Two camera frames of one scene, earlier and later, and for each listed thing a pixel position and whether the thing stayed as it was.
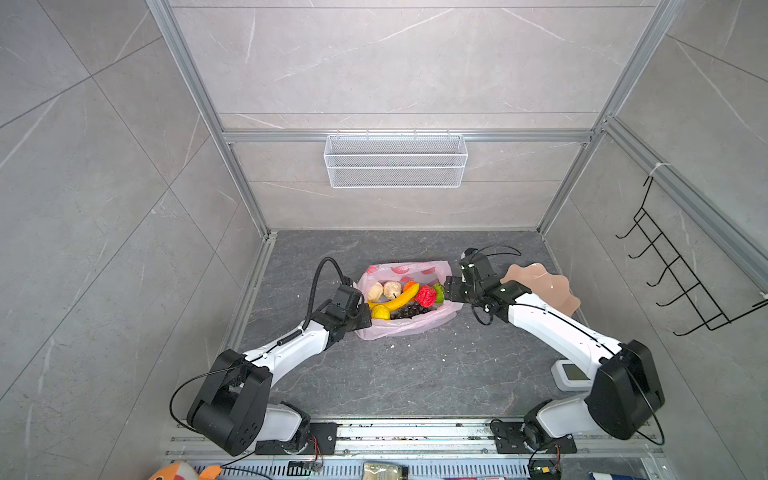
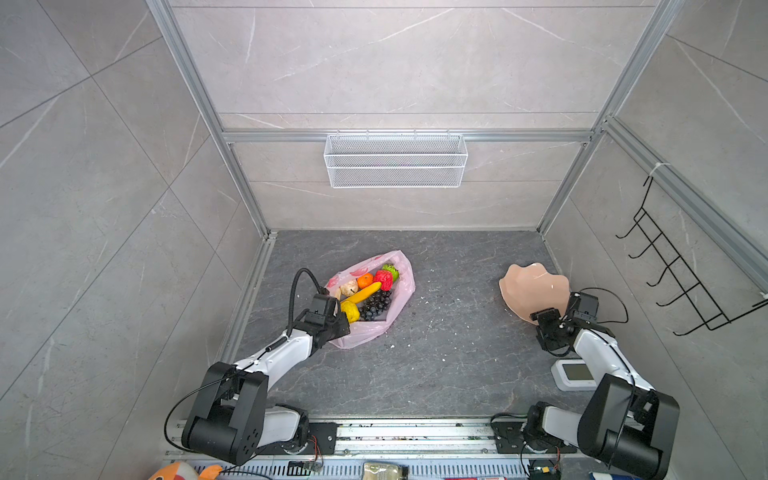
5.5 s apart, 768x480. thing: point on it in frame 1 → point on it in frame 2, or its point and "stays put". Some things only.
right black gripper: (452, 286) → (545, 315)
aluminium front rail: (434, 450) stays put
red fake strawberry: (425, 295) → (385, 277)
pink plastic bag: (423, 273) → (402, 291)
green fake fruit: (440, 292) → (392, 269)
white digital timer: (570, 377) stays put
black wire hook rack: (711, 316) stays put
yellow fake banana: (399, 301) → (364, 294)
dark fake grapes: (411, 310) → (373, 307)
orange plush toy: (184, 471) stays put
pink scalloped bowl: (551, 288) stays put
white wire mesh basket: (390, 161) stays put
